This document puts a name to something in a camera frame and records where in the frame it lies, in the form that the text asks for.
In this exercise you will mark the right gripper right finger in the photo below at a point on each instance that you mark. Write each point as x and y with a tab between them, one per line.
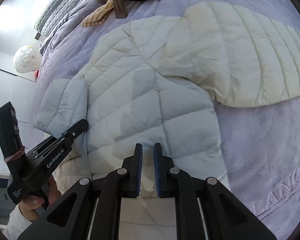
160	170

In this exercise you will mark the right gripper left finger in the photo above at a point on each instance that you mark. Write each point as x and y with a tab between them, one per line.
135	172

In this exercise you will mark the cream white puffer jacket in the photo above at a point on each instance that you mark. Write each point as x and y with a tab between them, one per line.
165	84

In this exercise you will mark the white sleeve left forearm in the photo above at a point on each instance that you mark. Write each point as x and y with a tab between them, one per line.
20	219

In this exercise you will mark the person's left hand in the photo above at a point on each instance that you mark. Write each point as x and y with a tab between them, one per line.
30	204

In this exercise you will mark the lavender plush bed blanket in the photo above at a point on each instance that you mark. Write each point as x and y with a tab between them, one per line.
265	142

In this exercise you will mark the beige striped garment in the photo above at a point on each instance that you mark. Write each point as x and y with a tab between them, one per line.
100	7

